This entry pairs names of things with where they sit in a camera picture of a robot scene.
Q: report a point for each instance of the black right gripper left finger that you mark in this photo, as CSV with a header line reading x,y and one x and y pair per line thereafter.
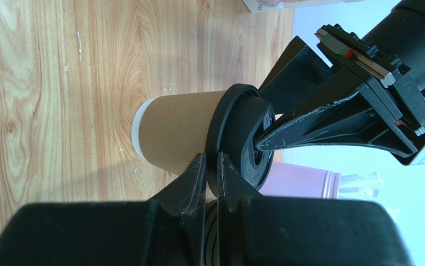
x,y
167,229

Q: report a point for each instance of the single brown paper cup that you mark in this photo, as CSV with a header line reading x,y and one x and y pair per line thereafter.
x,y
169,131

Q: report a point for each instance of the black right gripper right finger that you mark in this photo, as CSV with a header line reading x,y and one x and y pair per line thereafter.
x,y
259,230

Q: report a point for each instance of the pink straw holder cup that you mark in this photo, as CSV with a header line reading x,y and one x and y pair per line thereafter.
x,y
289,180

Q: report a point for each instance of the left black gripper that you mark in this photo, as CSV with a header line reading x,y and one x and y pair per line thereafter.
x,y
372,100

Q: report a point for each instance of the white paper takeout bag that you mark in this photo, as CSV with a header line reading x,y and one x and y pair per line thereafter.
x,y
257,6

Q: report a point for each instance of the single black cup lid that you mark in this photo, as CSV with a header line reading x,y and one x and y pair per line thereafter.
x,y
241,116

